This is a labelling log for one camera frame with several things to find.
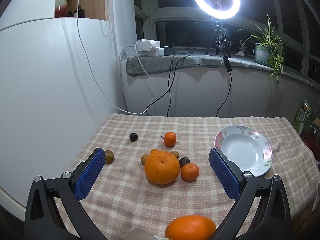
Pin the red white vase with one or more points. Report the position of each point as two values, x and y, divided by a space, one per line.
61 8

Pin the green kiwi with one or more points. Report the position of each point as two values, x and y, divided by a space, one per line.
109 157

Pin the mandarin with stem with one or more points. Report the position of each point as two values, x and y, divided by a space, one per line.
169 139

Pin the potted spider plant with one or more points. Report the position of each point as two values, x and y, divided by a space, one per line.
268 47

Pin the green snack package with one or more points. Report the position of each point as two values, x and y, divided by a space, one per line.
303 113

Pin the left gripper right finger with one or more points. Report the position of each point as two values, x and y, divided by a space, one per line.
272 219

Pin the large bumpy orange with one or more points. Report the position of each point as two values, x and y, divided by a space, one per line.
161 167

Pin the black power brick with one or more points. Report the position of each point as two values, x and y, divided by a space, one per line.
169 50

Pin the white power adapters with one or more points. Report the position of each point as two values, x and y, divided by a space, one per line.
151 47

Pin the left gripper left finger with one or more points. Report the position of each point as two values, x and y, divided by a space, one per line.
42 217

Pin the checkered beige tablecloth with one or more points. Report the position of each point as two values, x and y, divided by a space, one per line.
123 199

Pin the dark plum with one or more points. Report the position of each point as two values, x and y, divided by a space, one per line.
183 161
133 137

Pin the black tripod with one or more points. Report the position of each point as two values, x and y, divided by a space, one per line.
218 39

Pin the white floral plate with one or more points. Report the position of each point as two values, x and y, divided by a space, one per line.
246 147

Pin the smooth navel orange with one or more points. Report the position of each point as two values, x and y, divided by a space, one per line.
190 227

